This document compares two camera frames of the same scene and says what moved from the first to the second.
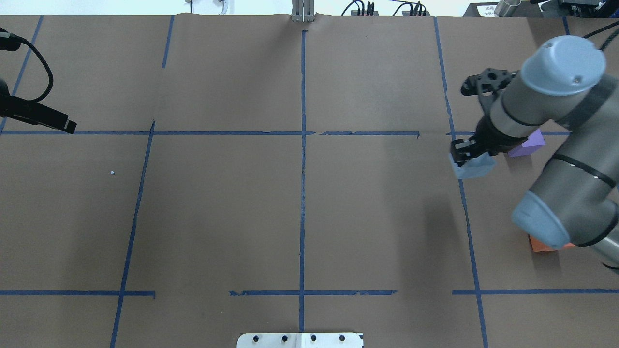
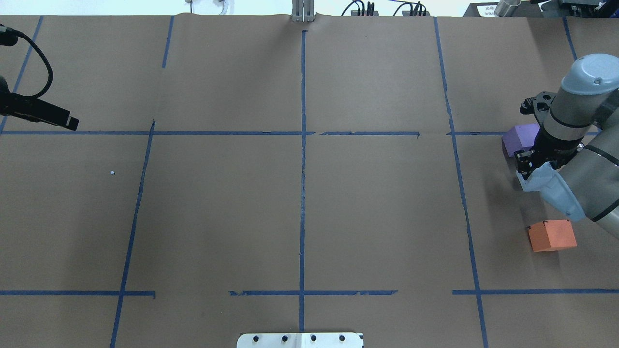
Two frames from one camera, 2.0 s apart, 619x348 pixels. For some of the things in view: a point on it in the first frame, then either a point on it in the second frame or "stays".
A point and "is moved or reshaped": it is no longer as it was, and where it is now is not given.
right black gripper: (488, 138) to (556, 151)
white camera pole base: (300, 340) stays
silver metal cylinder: (507, 8) stays
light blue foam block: (478, 167) is moved or reshaped
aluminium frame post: (302, 11) stays
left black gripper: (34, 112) stays
